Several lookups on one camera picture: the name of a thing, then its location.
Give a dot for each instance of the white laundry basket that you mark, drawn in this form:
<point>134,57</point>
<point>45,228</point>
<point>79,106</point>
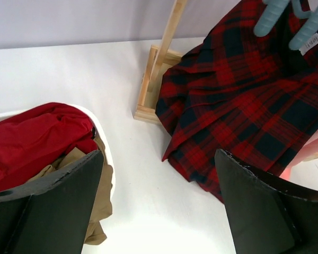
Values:
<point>106,186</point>

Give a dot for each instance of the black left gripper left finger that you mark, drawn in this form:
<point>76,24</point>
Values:
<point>23,226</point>

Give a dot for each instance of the red garment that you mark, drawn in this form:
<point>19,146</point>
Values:
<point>35,138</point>

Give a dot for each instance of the pink shirt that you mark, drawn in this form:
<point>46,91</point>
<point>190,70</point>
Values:
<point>310,148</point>

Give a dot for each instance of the wooden clothes rack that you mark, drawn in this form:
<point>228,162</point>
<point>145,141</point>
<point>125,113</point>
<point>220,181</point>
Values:
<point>160,59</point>

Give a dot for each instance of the red plaid skirt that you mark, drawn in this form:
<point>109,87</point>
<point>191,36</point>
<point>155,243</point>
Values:
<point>251,96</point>

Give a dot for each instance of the teal hanger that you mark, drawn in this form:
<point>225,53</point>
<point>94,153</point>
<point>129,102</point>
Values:
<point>269,17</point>
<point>308,28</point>

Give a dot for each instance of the tan garment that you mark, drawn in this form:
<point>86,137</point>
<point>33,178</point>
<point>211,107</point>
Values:
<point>98,185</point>

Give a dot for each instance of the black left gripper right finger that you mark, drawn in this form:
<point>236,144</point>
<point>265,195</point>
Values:
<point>266,214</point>

